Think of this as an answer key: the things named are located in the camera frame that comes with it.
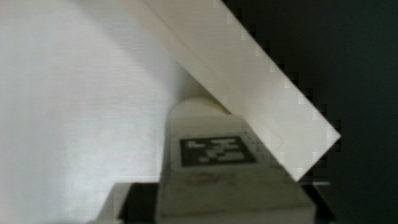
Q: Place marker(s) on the white table leg with tag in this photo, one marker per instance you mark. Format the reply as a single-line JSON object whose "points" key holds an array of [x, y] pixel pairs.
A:
{"points": [[224, 183]]}

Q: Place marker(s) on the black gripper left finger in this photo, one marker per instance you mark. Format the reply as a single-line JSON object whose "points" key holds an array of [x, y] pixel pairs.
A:
{"points": [[135, 202]]}

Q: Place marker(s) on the white square tabletop part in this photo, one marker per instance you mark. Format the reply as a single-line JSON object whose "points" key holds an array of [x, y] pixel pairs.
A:
{"points": [[105, 59]]}

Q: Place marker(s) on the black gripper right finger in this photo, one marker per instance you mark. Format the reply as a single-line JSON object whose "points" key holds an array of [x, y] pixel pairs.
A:
{"points": [[323, 214]]}

